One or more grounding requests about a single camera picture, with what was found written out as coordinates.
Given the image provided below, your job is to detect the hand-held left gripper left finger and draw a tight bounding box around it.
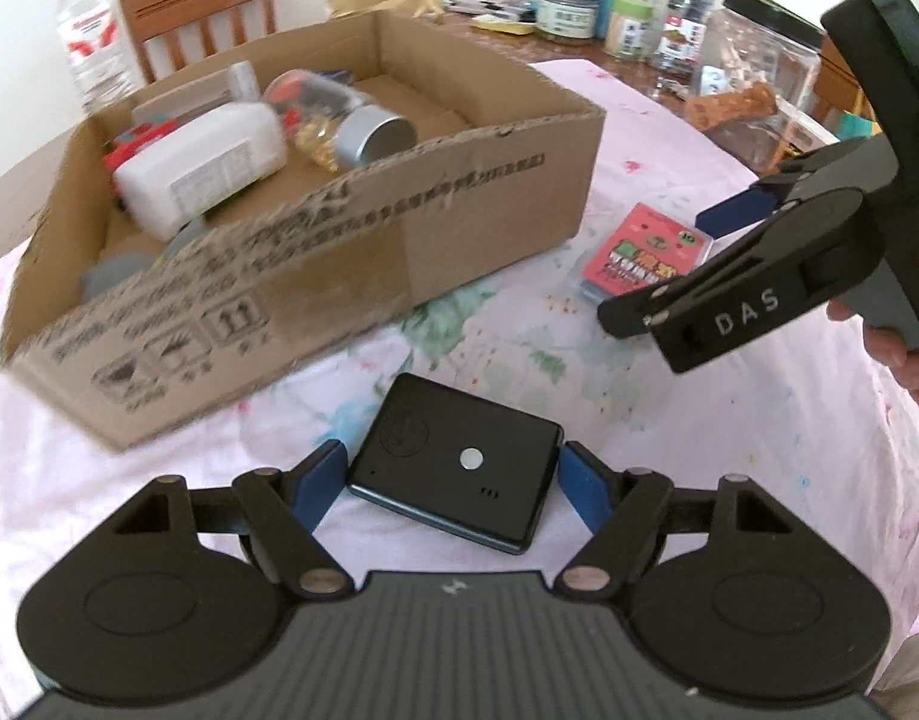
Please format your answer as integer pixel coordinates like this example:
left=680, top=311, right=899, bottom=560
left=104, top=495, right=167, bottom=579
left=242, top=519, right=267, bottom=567
left=114, top=439, right=353, bottom=595

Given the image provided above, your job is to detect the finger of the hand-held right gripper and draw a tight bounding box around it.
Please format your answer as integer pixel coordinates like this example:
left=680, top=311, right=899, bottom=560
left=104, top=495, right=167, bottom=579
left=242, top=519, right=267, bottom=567
left=598, top=191, right=881, bottom=338
left=695, top=136, right=899, bottom=237

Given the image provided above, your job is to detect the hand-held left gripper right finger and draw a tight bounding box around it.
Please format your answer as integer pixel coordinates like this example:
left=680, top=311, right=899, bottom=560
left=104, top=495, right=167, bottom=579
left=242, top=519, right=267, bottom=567
left=555, top=441, right=794, bottom=592

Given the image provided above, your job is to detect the pink card box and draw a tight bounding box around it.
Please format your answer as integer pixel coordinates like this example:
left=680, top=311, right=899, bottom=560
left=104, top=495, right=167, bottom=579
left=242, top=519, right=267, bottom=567
left=575, top=202, right=719, bottom=297

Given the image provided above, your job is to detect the black device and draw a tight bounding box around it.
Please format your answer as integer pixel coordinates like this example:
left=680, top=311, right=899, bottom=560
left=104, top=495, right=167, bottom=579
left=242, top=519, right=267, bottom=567
left=345, top=373, right=565, bottom=556

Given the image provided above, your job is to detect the brown cardboard box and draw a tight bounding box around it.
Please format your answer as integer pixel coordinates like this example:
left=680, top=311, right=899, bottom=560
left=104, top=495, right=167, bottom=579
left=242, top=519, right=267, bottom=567
left=0, top=7, right=606, bottom=455

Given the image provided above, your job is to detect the white plastic bottle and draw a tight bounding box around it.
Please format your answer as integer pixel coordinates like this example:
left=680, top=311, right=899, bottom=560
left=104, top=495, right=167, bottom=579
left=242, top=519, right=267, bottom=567
left=112, top=101, right=289, bottom=241

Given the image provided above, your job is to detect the glitter jar silver lid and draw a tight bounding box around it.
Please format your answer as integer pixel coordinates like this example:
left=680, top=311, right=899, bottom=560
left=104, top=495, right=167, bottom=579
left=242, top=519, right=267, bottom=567
left=262, top=67, right=419, bottom=172

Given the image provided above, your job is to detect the person's right hand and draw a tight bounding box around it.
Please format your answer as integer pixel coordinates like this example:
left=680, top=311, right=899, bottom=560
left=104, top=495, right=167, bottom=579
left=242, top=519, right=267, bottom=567
left=827, top=298, right=919, bottom=413

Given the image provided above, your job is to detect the small white carton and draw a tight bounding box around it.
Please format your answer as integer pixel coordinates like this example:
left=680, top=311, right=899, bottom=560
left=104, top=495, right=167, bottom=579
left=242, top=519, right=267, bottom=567
left=774, top=120, right=839, bottom=158

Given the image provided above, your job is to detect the large clear jar black lid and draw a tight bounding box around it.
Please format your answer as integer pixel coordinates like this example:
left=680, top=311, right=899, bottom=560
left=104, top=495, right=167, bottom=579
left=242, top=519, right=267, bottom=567
left=688, top=0, right=828, bottom=173

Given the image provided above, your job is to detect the small jar green lid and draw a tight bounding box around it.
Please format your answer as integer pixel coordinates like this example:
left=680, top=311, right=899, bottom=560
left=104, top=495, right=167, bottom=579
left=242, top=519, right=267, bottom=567
left=605, top=0, right=655, bottom=61

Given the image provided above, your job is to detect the small jar black lid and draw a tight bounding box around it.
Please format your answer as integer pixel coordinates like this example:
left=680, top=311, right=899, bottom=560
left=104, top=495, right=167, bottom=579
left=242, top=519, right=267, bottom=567
left=538, top=0, right=601, bottom=46

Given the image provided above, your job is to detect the yellow notepad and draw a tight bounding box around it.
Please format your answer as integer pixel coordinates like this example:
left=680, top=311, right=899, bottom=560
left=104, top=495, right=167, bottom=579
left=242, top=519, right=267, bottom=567
left=470, top=15, right=539, bottom=37

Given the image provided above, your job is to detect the red toy car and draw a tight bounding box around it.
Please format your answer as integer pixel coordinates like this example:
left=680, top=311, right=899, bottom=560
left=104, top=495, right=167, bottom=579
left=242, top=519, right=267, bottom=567
left=103, top=118, right=182, bottom=173

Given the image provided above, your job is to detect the wooden chair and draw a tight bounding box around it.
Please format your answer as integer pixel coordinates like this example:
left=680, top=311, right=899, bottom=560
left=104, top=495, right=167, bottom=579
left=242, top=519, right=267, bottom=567
left=120, top=0, right=276, bottom=83

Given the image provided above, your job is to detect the clear water bottle red label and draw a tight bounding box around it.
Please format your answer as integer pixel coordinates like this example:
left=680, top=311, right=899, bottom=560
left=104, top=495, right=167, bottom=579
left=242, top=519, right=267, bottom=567
left=54, top=0, right=141, bottom=117

